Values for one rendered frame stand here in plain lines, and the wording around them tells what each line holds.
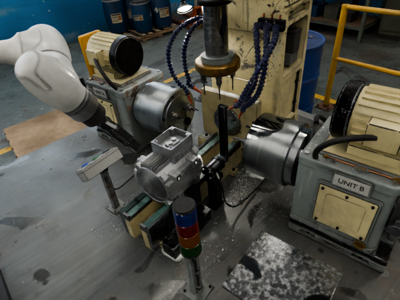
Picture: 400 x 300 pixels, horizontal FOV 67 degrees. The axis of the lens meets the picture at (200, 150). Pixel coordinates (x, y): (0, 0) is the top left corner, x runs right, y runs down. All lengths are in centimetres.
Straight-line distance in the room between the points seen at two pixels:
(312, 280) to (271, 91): 77
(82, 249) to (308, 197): 87
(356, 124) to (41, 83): 83
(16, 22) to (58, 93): 572
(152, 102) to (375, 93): 89
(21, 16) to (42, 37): 558
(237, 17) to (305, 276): 99
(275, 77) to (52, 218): 113
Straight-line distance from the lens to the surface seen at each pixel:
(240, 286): 98
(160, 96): 141
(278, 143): 110
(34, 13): 658
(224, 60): 118
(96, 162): 122
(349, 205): 105
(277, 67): 134
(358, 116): 97
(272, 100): 141
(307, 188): 109
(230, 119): 141
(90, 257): 128
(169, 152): 108
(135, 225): 123
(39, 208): 157
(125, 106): 153
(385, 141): 94
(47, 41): 93
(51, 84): 81
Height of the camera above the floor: 179
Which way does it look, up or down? 38 degrees down
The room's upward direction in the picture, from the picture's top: 6 degrees counter-clockwise
